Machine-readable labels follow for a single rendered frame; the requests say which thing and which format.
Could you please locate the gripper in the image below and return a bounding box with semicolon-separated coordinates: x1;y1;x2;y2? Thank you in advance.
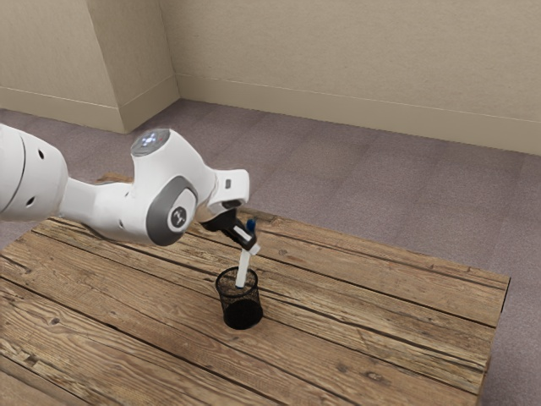
199;208;261;256

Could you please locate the white pen with blue cap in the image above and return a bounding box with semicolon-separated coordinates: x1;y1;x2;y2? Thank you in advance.
234;217;258;289

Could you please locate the black mesh pen holder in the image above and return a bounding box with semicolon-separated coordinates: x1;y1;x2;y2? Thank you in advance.
215;266;265;331

